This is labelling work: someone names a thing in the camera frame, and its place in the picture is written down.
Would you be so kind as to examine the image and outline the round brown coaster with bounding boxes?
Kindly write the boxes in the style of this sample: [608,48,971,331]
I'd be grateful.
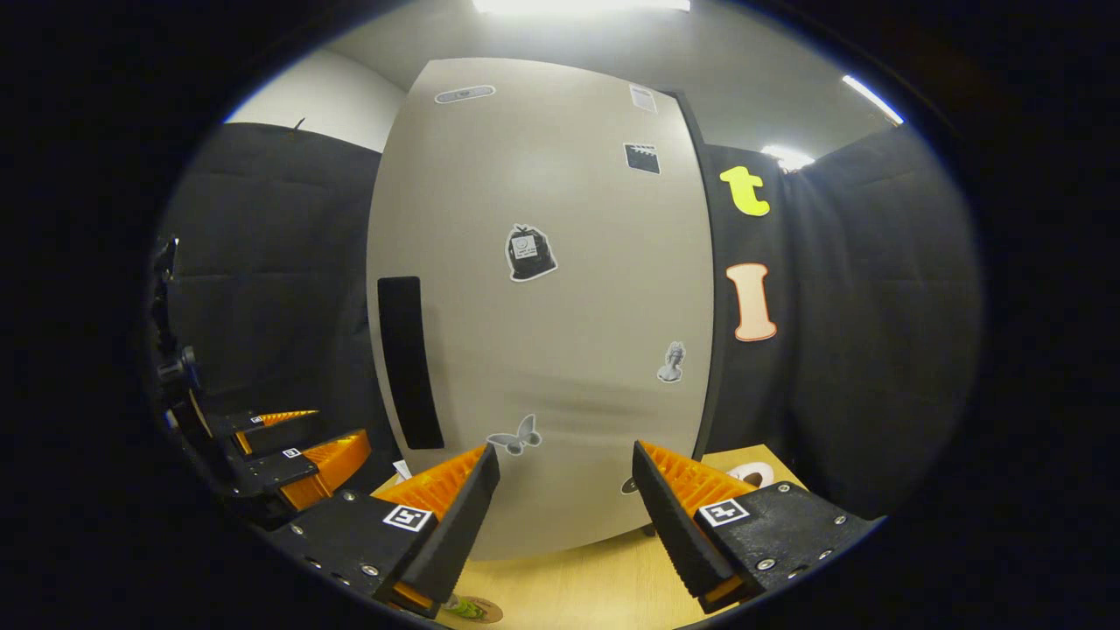
[435,595,506,626]

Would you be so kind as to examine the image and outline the beige cabinet door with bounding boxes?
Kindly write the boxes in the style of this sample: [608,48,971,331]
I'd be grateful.
[366,57,716,561]

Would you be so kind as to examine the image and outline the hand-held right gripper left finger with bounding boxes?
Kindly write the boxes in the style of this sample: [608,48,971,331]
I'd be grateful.
[265,444,502,620]

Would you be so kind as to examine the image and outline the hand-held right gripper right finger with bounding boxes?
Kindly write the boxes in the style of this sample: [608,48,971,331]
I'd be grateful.
[630,440,883,615]

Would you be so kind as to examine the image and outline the long ceiling light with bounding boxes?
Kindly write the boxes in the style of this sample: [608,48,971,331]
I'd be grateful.
[472,0,692,15]
[842,74,906,127]
[759,144,816,173]

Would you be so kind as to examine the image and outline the white round toy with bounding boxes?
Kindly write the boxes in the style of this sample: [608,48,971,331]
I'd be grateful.
[724,460,776,489]

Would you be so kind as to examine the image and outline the black cabinet door handle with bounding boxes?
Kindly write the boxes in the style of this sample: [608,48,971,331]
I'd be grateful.
[377,276,445,451]

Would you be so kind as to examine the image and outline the black backdrop cloth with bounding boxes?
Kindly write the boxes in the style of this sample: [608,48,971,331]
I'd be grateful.
[779,122,985,522]
[696,143,797,465]
[162,121,390,478]

